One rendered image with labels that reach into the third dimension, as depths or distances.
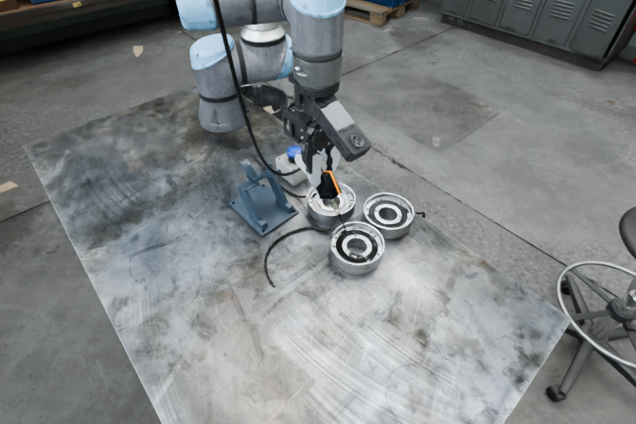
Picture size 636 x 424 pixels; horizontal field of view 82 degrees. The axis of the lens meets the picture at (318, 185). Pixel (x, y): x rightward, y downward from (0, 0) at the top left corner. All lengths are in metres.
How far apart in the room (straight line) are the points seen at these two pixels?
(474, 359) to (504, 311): 0.11
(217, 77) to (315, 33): 0.53
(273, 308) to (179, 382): 0.18
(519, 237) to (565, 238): 0.22
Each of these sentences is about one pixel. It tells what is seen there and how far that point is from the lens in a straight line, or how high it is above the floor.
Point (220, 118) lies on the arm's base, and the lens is 1.08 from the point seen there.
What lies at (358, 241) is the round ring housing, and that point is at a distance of 0.75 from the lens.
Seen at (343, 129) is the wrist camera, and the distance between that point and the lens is 0.58.
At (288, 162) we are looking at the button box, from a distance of 0.88.
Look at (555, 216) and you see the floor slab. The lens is 2.25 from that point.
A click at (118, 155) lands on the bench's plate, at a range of 1.10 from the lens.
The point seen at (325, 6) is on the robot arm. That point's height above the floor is 1.25.
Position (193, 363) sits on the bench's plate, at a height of 0.80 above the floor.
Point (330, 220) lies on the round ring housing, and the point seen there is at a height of 0.82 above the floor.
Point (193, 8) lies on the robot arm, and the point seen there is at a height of 1.23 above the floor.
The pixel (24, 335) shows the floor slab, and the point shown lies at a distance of 1.92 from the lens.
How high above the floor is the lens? 1.40
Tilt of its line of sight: 43 degrees down
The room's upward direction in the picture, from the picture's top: straight up
